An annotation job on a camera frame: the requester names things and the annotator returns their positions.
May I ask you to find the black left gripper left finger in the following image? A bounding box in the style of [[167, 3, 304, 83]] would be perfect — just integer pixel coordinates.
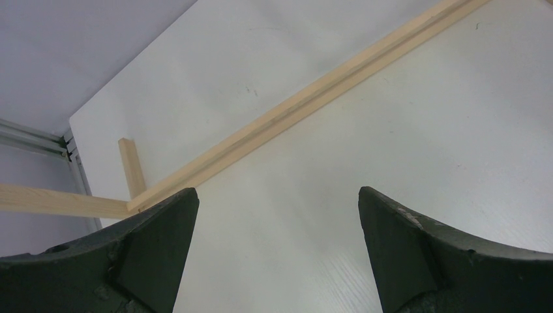
[[1, 188, 200, 312]]

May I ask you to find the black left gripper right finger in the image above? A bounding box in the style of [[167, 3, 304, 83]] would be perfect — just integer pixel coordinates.
[[358, 186, 552, 312]]

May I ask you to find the wooden rack frame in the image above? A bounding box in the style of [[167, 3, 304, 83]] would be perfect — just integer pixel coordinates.
[[1, 1, 483, 219]]

